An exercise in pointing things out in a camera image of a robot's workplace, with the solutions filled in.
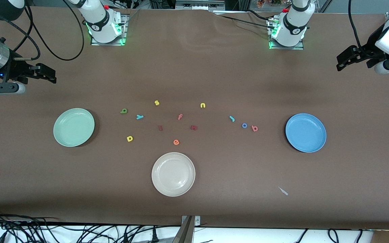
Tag metal camera mounting post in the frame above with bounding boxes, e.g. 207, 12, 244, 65
172, 215, 202, 243

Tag cream white plate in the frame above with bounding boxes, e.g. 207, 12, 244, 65
151, 152, 196, 197

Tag tangled black cables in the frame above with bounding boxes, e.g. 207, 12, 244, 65
0, 209, 181, 243

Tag black metal frame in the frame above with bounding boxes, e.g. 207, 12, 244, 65
150, 0, 176, 9

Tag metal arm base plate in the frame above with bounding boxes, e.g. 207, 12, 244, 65
90, 13, 128, 46
268, 17, 305, 51

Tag light green plate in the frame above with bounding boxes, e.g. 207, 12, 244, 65
53, 108, 95, 147

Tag blue plate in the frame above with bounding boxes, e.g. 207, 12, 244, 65
285, 113, 327, 153

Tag black cable on table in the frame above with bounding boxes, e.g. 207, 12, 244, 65
215, 9, 278, 30

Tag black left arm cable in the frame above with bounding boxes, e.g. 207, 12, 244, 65
348, 0, 389, 51

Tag grey metal box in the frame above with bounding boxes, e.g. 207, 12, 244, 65
175, 0, 226, 10

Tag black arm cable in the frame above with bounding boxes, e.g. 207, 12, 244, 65
10, 0, 85, 62
348, 0, 389, 51

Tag thin black cable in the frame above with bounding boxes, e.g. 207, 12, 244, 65
294, 229, 309, 243
327, 229, 341, 243

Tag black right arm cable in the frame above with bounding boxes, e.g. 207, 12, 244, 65
10, 0, 85, 62

